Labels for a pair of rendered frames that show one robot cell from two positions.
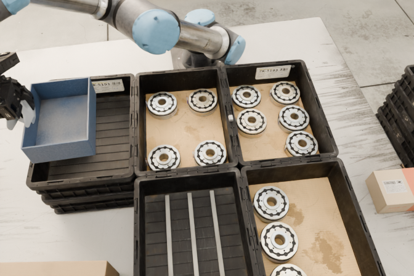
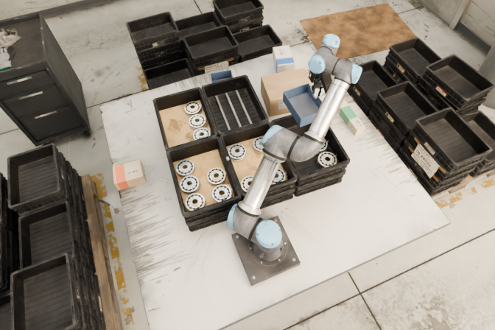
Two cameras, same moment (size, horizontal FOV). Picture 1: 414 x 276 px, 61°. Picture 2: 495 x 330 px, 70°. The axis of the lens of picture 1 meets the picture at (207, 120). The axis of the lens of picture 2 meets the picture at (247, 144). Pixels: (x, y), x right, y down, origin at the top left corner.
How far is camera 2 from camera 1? 1.77 m
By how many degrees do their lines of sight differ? 70
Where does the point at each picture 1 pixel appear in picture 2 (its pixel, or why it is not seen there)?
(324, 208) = (174, 142)
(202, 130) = (246, 169)
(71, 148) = (290, 92)
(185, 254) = (239, 112)
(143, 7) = (282, 133)
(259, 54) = (219, 278)
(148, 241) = (256, 113)
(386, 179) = (136, 172)
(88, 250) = not seen: hidden behind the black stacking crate
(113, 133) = not seen: hidden behind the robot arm
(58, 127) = (306, 107)
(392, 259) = (141, 146)
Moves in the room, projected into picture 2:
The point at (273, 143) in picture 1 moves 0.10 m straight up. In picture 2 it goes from (201, 169) to (199, 160)
